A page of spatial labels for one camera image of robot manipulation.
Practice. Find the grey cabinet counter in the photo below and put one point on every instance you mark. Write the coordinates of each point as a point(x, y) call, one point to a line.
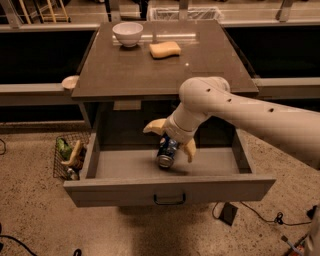
point(113, 72)

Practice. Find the green bag in basket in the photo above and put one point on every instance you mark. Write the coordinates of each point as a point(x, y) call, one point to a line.
point(63, 148)

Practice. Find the tan banana-shaped object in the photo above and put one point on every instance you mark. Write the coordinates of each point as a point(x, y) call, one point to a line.
point(74, 160)

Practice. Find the yellow sponge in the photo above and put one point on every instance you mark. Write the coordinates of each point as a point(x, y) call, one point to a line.
point(164, 49)

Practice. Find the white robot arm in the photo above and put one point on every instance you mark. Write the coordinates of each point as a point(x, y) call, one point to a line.
point(292, 130)

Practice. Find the black floor box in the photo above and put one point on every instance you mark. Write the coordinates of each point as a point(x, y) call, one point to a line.
point(228, 213)

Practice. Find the wooden stool frame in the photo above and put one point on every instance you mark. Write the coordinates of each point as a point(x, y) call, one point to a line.
point(42, 11)

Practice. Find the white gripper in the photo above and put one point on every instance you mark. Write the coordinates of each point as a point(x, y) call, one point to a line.
point(174, 130)

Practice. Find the small round white disc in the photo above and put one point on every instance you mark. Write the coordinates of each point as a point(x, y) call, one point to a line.
point(70, 82)

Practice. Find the blue pepsi can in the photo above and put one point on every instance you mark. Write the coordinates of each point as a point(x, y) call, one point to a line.
point(167, 151)

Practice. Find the white ceramic bowl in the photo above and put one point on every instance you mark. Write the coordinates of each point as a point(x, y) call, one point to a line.
point(128, 33)

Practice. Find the black wire basket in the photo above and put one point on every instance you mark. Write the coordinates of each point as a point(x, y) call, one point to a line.
point(63, 172)

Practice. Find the black drawer handle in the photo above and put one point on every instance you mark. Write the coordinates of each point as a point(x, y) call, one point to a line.
point(169, 201)

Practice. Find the grey open top drawer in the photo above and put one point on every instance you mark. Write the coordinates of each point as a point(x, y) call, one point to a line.
point(120, 166)

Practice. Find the white wire bin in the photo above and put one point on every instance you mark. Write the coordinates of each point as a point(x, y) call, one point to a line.
point(193, 13)

